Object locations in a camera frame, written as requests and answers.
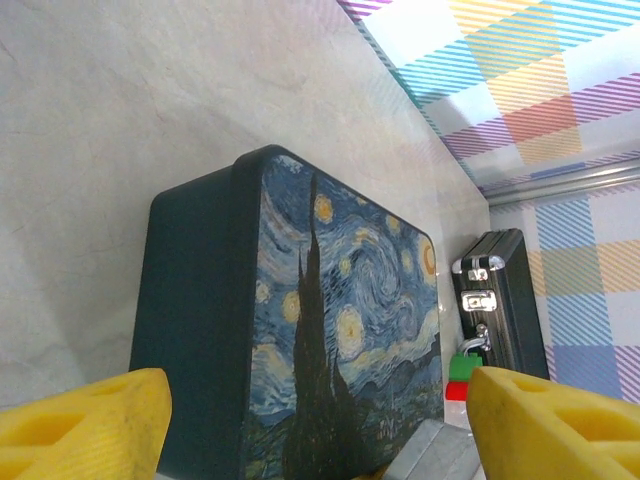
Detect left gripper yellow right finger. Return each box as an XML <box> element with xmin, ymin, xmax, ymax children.
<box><xmin>466</xmin><ymin>364</ymin><xmax>640</xmax><ymax>480</ymax></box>

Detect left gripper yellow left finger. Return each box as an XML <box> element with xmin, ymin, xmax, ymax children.
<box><xmin>0</xmin><ymin>367</ymin><xmax>174</xmax><ymax>480</ymax></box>

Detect red padlock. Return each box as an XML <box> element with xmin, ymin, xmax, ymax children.
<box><xmin>444</xmin><ymin>381</ymin><xmax>472</xmax><ymax>403</ymax></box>

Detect green padlock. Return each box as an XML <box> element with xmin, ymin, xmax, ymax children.
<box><xmin>448</xmin><ymin>335</ymin><xmax>490</xmax><ymax>387</ymax></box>

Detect pale grey box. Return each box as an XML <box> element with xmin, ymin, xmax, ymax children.
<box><xmin>386</xmin><ymin>418</ymin><xmax>482</xmax><ymax>480</ymax></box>

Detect black hard case silver latches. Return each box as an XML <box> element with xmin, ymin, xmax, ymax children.
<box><xmin>450</xmin><ymin>227</ymin><xmax>552</xmax><ymax>382</ymax></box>

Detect starry night painted tin box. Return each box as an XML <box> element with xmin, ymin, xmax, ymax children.
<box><xmin>128</xmin><ymin>143</ymin><xmax>447</xmax><ymax>480</ymax></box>

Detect aluminium corner post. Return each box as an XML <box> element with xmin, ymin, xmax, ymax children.
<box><xmin>483</xmin><ymin>156</ymin><xmax>640</xmax><ymax>207</ymax></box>

